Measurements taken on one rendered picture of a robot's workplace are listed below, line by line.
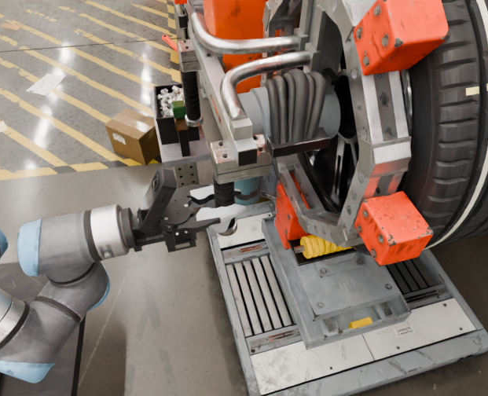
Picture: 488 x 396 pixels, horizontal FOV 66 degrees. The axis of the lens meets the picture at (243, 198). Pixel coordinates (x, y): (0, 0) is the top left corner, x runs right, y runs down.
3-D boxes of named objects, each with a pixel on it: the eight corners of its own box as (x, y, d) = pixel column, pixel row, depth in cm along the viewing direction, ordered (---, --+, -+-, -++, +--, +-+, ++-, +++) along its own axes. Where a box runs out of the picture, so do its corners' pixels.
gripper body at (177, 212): (192, 215, 74) (130, 228, 72) (188, 185, 67) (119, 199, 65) (200, 247, 69) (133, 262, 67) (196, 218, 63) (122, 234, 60)
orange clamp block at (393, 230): (390, 215, 67) (419, 257, 61) (350, 225, 65) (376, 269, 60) (404, 188, 61) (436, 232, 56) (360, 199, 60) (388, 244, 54)
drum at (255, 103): (335, 156, 82) (349, 101, 71) (240, 174, 78) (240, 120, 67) (310, 117, 90) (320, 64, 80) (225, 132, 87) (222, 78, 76)
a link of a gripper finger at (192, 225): (218, 210, 67) (170, 214, 67) (218, 203, 66) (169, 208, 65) (221, 231, 64) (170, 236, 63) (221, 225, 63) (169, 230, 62)
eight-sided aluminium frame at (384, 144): (355, 281, 84) (463, 55, 43) (328, 288, 83) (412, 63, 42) (277, 130, 118) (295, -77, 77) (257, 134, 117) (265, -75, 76)
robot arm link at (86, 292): (49, 314, 74) (21, 284, 64) (83, 265, 81) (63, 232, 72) (90, 329, 72) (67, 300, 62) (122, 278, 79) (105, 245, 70)
